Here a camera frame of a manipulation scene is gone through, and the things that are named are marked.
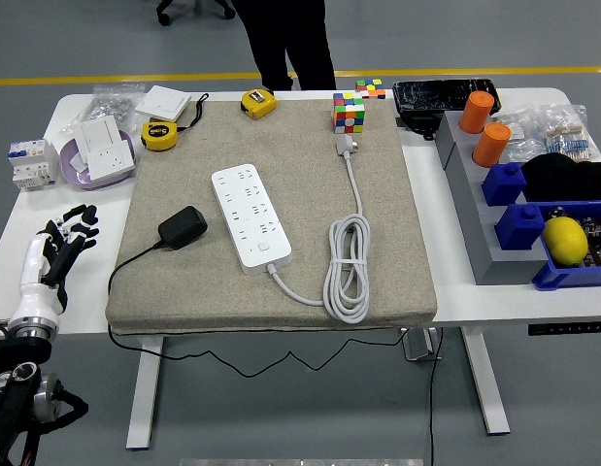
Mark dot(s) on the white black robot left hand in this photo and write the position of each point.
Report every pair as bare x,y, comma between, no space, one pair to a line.
35,296

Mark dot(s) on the black plug adapter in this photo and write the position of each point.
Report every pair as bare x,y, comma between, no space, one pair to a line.
183,227

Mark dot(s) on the white power strip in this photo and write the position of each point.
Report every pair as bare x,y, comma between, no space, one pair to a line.
251,218

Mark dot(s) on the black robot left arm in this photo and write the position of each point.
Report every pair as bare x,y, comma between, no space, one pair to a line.
13,388

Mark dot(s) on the dark circuit board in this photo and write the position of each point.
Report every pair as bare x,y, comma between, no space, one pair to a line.
598,242

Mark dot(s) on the purple plate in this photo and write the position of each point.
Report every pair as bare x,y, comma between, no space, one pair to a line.
72,179

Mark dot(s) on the white circuit breaker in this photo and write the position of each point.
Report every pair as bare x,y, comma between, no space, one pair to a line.
33,165

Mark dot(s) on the small white card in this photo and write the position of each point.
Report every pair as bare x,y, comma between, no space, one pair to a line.
79,164

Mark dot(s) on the white table leg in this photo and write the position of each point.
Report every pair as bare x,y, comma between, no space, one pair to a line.
144,388
489,388

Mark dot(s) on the yellow black tape measure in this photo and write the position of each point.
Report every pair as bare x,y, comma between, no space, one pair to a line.
159,136

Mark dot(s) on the clear bag of screws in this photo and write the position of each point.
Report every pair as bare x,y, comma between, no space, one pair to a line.
108,102

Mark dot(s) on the grey-brown mat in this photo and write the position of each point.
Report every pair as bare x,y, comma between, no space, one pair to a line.
305,204

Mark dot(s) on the small yellow tape measure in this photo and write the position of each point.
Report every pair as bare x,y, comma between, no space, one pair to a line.
258,103

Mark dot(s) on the black office chair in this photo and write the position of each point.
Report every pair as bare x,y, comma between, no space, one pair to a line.
164,18

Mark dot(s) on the large colourful puzzle cube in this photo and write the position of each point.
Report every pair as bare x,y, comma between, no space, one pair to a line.
348,114

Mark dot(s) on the person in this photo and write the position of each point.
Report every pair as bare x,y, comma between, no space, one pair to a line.
305,39

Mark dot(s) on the small colourful puzzle cube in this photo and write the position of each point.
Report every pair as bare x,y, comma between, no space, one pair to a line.
370,89

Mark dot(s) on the grey stepped block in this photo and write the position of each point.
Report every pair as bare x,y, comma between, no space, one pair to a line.
475,233

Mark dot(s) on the black plastic tray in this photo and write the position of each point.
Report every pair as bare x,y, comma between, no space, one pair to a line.
436,94

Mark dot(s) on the orange cylinder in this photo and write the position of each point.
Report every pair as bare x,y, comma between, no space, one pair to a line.
476,114
491,145

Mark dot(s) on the blue block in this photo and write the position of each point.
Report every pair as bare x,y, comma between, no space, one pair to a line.
518,228
504,187

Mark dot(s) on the clear bag of small parts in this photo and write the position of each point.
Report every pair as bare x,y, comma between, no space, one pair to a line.
523,141

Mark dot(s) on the blue plastic bin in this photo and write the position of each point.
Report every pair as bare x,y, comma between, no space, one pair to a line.
562,279

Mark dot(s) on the black table control panel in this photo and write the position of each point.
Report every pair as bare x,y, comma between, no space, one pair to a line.
564,328

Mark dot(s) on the yellow lemon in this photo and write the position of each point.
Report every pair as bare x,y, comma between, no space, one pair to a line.
565,241

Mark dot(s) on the black cloth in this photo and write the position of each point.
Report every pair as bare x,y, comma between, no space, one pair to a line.
562,177

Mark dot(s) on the clear bag of resistors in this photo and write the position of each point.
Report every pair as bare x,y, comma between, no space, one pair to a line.
572,133

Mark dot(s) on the white wall socket panel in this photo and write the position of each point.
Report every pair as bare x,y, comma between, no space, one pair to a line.
110,162

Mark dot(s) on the white switch panel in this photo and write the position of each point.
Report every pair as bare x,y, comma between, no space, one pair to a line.
101,131

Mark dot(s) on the white wall switch plate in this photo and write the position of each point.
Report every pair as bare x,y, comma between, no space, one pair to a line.
161,102

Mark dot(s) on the metal bracket under table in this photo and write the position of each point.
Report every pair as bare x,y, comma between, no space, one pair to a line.
419,347

